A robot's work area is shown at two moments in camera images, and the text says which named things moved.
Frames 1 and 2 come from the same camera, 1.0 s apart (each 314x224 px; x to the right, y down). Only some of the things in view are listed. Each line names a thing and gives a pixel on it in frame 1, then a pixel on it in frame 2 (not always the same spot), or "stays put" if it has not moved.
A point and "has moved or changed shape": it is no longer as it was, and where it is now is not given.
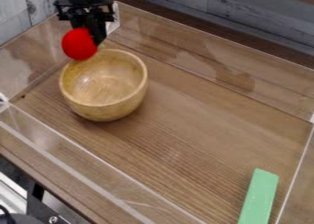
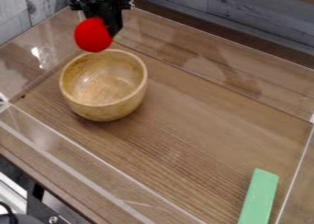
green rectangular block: [261, 197] stays put
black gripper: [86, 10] to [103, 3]
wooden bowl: [103, 87] stays put
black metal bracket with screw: [36, 207] stays put
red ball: [79, 44] has moved or changed shape
